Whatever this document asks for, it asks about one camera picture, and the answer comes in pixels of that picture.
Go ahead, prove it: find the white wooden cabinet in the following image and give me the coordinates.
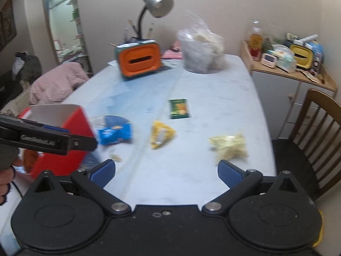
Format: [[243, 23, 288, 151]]
[[240, 41, 338, 139]]

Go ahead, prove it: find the small white digital clock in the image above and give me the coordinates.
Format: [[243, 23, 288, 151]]
[[261, 53, 277, 69]]

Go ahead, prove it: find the pink puffer jacket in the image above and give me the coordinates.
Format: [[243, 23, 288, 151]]
[[29, 62, 89, 105]]

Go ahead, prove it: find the green cracker packet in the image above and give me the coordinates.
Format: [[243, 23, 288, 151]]
[[169, 99, 190, 119]]

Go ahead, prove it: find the pink notebook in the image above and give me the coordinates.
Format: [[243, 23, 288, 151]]
[[161, 40, 183, 60]]

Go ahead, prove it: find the yellow snack packet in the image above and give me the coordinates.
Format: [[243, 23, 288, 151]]
[[150, 120, 176, 150]]

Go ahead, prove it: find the cream snack packet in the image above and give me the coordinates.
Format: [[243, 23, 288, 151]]
[[209, 134, 249, 161]]

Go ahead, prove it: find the orange green tissue box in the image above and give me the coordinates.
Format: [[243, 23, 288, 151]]
[[114, 39, 161, 78]]

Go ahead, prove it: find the orange drink bottle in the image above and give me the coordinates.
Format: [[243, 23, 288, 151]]
[[249, 20, 263, 61]]

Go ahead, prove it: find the dark framed wall picture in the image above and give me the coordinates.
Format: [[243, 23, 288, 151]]
[[0, 0, 17, 51]]

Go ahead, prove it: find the blue cookie snack packet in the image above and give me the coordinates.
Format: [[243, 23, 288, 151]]
[[98, 123, 132, 146]]

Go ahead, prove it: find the person's left hand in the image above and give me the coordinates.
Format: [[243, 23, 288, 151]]
[[0, 157, 23, 206]]

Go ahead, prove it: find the clear plastic bag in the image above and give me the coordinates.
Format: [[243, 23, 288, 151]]
[[177, 12, 227, 74]]

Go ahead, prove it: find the yellow tissue box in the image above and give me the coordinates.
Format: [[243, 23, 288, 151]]
[[290, 44, 313, 70]]

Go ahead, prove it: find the silver desk lamp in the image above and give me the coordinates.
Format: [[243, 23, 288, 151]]
[[137, 0, 174, 40]]

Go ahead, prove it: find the wooden chair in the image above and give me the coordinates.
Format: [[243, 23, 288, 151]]
[[272, 89, 340, 200]]

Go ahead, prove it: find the red white cardboard box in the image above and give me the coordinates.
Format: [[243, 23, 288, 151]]
[[19, 104, 97, 180]]

